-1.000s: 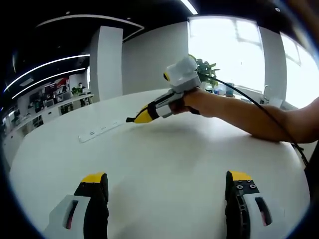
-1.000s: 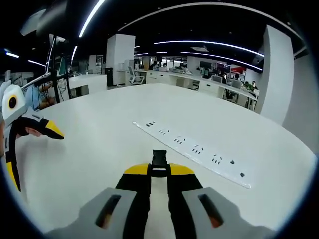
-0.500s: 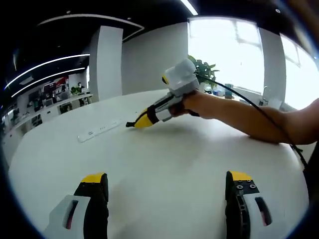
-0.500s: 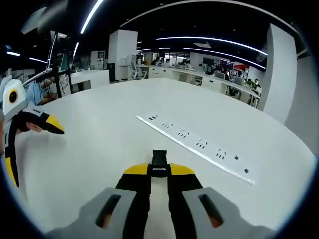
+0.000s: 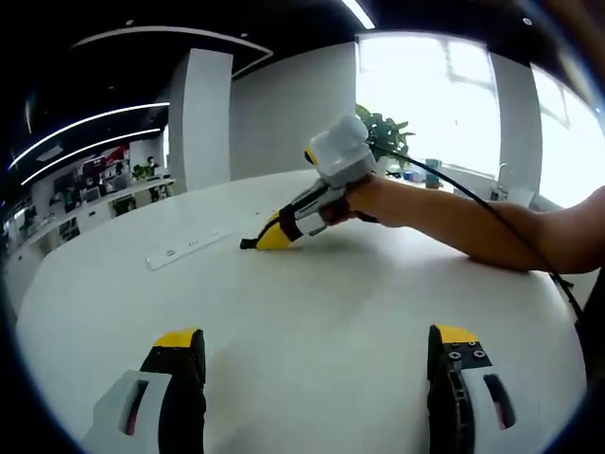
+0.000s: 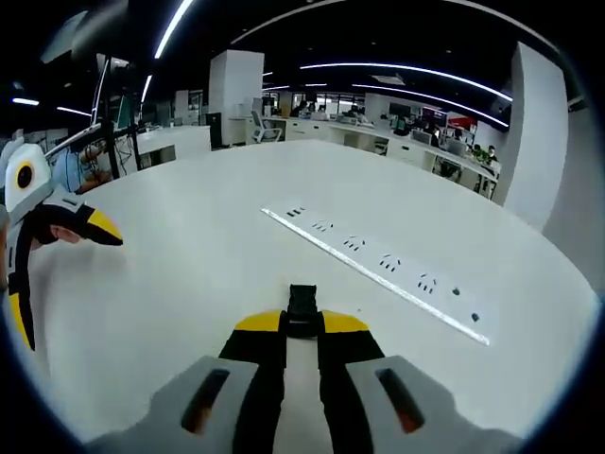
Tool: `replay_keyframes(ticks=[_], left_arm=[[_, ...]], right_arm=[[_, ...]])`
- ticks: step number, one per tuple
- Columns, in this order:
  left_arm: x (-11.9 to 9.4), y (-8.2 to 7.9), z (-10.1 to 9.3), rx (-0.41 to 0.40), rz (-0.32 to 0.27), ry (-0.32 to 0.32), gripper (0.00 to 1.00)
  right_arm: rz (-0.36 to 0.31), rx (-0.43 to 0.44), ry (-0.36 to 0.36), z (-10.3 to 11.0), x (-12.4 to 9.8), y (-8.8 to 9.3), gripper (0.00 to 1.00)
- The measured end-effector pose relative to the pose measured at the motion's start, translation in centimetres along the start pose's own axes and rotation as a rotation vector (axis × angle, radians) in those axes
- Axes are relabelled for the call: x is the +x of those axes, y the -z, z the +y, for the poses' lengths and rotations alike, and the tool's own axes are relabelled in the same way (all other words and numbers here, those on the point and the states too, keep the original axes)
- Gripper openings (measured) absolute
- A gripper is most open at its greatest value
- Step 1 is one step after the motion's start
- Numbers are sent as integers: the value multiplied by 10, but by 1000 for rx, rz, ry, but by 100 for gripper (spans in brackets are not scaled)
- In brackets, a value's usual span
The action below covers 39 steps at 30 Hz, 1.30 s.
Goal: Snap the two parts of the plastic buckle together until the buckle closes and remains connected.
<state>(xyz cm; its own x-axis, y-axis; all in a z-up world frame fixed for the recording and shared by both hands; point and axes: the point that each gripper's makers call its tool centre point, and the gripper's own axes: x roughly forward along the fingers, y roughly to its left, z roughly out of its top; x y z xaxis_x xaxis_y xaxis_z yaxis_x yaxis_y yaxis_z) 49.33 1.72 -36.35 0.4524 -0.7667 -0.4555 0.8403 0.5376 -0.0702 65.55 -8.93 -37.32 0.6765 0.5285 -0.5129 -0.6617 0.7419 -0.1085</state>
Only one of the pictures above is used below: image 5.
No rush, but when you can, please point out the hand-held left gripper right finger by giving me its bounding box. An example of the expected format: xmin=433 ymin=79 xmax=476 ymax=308
xmin=426 ymin=323 xmax=520 ymax=454

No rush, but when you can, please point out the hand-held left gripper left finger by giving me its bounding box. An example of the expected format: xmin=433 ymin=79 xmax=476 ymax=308
xmin=82 ymin=326 xmax=208 ymax=454

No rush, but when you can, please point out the person's right hand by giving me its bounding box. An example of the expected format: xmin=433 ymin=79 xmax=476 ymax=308
xmin=324 ymin=175 xmax=396 ymax=227

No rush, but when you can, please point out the green leafy plant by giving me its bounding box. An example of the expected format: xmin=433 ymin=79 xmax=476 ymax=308
xmin=354 ymin=103 xmax=416 ymax=170

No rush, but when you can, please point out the white power strip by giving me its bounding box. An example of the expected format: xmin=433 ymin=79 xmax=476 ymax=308
xmin=145 ymin=225 xmax=235 ymax=272

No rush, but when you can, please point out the teal cup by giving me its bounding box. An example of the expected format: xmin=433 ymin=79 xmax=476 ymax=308
xmin=424 ymin=158 xmax=443 ymax=189

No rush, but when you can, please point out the straight ceiling light strip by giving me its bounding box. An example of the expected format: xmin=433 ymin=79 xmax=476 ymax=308
xmin=339 ymin=0 xmax=375 ymax=27

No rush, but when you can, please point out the person in black shirt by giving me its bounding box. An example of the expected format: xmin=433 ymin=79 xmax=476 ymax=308
xmin=577 ymin=276 xmax=605 ymax=346

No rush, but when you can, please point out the long white office counter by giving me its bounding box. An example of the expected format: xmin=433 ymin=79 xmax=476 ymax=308
xmin=4 ymin=177 xmax=179 ymax=280

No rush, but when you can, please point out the curved ceiling light strip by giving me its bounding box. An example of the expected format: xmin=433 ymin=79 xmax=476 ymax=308
xmin=21 ymin=127 xmax=163 ymax=185
xmin=9 ymin=102 xmax=171 ymax=171

